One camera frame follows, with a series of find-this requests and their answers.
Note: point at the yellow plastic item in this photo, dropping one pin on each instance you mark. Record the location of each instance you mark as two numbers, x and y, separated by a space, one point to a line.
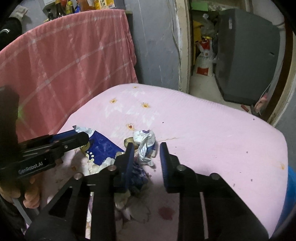
197 31

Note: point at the pink slipper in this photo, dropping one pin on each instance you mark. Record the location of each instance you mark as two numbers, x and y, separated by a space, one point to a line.
261 102

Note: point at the black wok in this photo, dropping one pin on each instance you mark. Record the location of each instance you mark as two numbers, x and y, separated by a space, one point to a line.
10 32

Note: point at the person's left hand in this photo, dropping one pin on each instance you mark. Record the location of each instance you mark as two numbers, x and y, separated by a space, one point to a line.
32 197

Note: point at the large oil jug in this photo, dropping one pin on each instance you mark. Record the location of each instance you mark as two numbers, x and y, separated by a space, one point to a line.
106 3

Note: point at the dark bottle white label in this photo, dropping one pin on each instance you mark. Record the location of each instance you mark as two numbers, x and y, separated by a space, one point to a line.
50 15

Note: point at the orange brown sauce packet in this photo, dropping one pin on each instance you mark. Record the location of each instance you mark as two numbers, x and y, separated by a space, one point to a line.
85 4

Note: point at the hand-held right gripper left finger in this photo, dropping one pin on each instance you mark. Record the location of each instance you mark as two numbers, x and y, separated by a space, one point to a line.
130 157

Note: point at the blue snack bag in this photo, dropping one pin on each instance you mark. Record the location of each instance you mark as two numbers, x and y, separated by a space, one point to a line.
101 148

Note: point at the white utensil holder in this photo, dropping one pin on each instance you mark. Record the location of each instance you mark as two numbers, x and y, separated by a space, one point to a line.
49 2

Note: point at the wooden door frame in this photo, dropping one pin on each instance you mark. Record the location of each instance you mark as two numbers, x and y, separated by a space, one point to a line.
182 46

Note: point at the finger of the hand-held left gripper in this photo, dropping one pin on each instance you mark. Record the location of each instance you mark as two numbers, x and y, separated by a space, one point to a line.
64 134
74 140

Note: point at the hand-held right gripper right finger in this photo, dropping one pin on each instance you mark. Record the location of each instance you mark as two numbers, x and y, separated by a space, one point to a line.
163 160

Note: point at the pile of scraps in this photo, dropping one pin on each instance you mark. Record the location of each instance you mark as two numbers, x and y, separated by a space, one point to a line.
136 206

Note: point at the clear crumpled plastic bag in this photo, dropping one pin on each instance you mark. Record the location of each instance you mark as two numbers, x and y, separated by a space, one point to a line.
209 24

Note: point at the white printed sack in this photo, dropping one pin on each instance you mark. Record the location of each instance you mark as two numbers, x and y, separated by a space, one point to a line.
205 60

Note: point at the blue plastic bucket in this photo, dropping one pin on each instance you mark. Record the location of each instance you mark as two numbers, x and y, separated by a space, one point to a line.
290 199

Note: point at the white wrapper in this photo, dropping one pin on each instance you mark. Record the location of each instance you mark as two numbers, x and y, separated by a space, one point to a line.
144 146

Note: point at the purple wrapper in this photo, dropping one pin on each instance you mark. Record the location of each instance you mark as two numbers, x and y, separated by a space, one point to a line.
138 176

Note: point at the pink ribbed table cloth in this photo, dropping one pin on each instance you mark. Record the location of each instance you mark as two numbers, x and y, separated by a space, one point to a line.
208 139

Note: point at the red plaid cloth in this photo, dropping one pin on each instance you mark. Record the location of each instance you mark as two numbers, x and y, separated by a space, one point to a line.
57 69

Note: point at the hanging beige towel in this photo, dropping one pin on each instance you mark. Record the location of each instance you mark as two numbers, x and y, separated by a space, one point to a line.
21 12

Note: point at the green box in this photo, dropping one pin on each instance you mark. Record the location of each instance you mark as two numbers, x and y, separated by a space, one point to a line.
200 4

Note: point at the grey washing machine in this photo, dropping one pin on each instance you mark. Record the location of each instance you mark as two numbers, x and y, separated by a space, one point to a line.
247 58

